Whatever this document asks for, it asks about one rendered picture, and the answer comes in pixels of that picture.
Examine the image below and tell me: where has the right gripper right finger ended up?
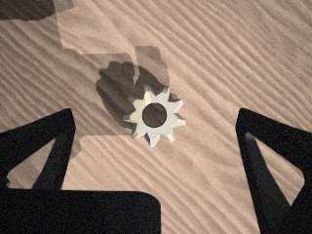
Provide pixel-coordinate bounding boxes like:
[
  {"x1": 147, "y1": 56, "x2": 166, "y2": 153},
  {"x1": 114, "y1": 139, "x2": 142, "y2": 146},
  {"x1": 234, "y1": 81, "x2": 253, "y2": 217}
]
[{"x1": 235, "y1": 108, "x2": 312, "y2": 234}]

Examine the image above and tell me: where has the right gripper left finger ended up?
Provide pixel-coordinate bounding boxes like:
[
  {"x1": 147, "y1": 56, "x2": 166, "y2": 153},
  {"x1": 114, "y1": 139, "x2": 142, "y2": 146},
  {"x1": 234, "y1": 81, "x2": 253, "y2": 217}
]
[{"x1": 0, "y1": 108, "x2": 76, "y2": 190}]

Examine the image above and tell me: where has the grey metal gear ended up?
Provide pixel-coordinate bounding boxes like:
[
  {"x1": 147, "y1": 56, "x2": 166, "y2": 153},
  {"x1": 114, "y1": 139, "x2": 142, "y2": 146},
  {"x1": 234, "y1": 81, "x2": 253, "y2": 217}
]
[{"x1": 122, "y1": 84, "x2": 185, "y2": 147}]

